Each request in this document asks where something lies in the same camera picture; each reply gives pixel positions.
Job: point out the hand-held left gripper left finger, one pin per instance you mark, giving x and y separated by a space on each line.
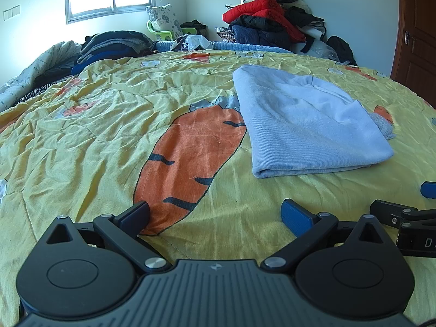
134 217

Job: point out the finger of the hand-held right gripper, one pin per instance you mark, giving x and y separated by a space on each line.
430 190
390 213

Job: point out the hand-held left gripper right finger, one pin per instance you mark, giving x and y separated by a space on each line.
293 216

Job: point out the light blue long-sleeve top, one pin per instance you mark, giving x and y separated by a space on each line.
306 126

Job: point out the pile of folded dark clothes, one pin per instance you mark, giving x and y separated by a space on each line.
112 46

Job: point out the yellow carrot print quilt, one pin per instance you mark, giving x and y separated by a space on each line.
102 126

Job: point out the brown wooden door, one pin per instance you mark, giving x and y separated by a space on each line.
419 34

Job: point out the black and white striped cloth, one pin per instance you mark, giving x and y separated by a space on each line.
34 92

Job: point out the black backpack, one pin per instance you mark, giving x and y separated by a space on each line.
342 49

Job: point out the grey patterned bundle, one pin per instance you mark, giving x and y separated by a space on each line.
320 49

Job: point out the blue knitted blanket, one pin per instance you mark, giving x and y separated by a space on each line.
245 47

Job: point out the pale printed quilt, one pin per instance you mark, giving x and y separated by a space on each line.
37 68

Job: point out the white plastic bag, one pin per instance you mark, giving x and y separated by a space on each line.
194 42

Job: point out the green plastic stool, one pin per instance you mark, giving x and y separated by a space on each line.
163 34

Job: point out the heap of dark jackets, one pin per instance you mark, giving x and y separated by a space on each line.
259 34

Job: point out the houndstooth cloth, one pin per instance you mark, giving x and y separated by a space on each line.
224 34

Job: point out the dark cloth on stool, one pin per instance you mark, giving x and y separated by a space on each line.
192 27

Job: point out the grey floral pillow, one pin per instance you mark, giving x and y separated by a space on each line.
165 18

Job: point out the red padded jacket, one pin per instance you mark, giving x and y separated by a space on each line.
259 10

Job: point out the window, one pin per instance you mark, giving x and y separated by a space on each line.
109 0

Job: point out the white wall switch panel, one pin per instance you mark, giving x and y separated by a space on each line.
12 12

